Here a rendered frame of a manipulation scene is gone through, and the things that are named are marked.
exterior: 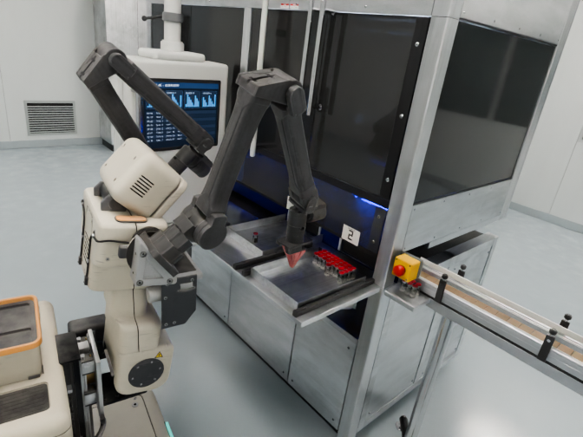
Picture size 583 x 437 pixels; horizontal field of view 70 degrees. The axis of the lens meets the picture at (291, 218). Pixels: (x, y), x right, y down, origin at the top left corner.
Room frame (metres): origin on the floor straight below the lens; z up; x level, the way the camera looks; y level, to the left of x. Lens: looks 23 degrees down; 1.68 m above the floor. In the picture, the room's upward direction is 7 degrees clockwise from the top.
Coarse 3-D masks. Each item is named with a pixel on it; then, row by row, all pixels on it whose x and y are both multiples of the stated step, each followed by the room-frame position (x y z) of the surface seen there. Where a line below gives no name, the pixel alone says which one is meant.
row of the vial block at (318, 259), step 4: (316, 252) 1.48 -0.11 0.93; (316, 256) 1.47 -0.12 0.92; (320, 256) 1.46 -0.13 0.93; (312, 260) 1.48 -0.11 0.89; (316, 260) 1.47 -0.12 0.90; (320, 260) 1.45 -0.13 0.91; (324, 260) 1.44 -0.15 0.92; (328, 260) 1.43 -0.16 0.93; (320, 264) 1.45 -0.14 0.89; (324, 264) 1.44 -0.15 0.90; (332, 264) 1.40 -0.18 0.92; (336, 264) 1.40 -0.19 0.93; (324, 268) 1.43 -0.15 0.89; (332, 268) 1.40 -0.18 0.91; (336, 268) 1.39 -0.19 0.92; (340, 268) 1.38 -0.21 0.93; (332, 272) 1.41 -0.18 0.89; (336, 272) 1.39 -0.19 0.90; (344, 272) 1.36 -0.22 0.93; (336, 276) 1.39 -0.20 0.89; (344, 276) 1.35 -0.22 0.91; (344, 280) 1.35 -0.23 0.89
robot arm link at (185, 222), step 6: (192, 210) 0.94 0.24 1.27; (198, 210) 0.94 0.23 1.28; (180, 216) 0.92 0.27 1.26; (186, 216) 0.93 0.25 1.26; (192, 216) 0.93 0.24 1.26; (198, 216) 0.92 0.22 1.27; (204, 216) 0.92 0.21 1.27; (174, 222) 0.91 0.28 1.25; (180, 222) 0.91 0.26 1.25; (186, 222) 0.90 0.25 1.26; (192, 222) 0.91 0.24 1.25; (198, 222) 0.91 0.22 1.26; (180, 228) 0.89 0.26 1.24; (186, 228) 0.89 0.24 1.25; (192, 228) 0.89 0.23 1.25; (186, 234) 0.88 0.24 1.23; (192, 234) 0.90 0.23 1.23; (192, 240) 0.90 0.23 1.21
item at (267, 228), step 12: (276, 216) 1.84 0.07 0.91; (228, 228) 1.63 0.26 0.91; (240, 228) 1.70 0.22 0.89; (252, 228) 1.73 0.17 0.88; (264, 228) 1.75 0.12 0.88; (276, 228) 1.77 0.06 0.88; (240, 240) 1.57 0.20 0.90; (264, 240) 1.62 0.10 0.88; (276, 240) 1.64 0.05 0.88; (252, 252) 1.50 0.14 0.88; (264, 252) 1.47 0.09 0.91
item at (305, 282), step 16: (304, 256) 1.50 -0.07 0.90; (256, 272) 1.30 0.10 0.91; (272, 272) 1.36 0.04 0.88; (288, 272) 1.38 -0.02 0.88; (304, 272) 1.39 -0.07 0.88; (320, 272) 1.41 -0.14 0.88; (272, 288) 1.23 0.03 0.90; (288, 288) 1.27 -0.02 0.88; (304, 288) 1.28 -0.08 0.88; (320, 288) 1.30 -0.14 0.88; (336, 288) 1.26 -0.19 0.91; (288, 304) 1.17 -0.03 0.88; (304, 304) 1.16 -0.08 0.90
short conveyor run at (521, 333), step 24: (432, 264) 1.44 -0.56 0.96; (432, 288) 1.33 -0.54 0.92; (456, 288) 1.29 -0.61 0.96; (480, 288) 1.30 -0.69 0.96; (456, 312) 1.25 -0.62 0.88; (480, 312) 1.20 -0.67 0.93; (504, 312) 1.17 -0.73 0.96; (528, 312) 1.18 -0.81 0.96; (480, 336) 1.18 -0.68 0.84; (504, 336) 1.13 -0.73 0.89; (528, 336) 1.09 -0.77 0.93; (552, 336) 1.04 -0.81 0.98; (576, 336) 1.08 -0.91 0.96; (528, 360) 1.07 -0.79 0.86; (552, 360) 1.03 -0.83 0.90; (576, 360) 1.01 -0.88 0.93; (576, 384) 0.98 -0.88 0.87
